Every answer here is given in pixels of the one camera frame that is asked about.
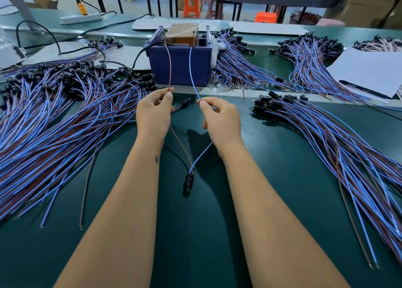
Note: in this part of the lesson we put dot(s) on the grey metal pole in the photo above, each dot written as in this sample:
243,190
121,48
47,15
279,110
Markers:
16,1

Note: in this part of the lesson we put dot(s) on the black pen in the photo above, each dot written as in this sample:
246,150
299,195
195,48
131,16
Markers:
364,89

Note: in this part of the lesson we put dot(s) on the white paper sheet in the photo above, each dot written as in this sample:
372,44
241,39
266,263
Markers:
370,70

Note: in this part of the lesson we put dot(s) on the brown cardboard block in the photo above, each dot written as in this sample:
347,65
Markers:
182,34

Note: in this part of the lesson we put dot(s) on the open cardboard box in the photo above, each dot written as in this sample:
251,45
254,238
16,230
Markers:
44,3

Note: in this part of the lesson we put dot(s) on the person's left forearm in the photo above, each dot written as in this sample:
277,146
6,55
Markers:
116,225

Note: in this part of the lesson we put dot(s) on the blue plastic tester box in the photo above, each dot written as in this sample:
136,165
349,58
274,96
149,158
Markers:
179,66

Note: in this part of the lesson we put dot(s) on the pink plastic stool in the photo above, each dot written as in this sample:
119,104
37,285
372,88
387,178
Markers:
330,22

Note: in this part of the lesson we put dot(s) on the white plastic device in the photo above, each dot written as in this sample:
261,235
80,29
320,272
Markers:
9,57

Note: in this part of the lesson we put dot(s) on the white power strip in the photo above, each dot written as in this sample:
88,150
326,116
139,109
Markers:
80,18

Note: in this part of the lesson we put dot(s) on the person's right hand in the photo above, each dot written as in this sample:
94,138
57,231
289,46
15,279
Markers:
223,126

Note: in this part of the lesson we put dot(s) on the orange plug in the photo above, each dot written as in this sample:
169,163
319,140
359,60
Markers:
81,8

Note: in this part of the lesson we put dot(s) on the white flat mat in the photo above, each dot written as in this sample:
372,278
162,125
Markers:
179,23
269,28
124,56

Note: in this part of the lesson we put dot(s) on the person's right forearm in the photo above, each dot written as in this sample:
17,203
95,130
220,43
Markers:
282,225

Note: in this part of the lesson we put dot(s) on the orange plastic stool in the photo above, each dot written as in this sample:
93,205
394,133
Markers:
266,17
192,5

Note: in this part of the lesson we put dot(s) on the stack of large cardboard boxes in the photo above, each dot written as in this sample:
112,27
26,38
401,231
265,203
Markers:
375,1

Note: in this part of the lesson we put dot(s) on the person's left hand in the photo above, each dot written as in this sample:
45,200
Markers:
154,116

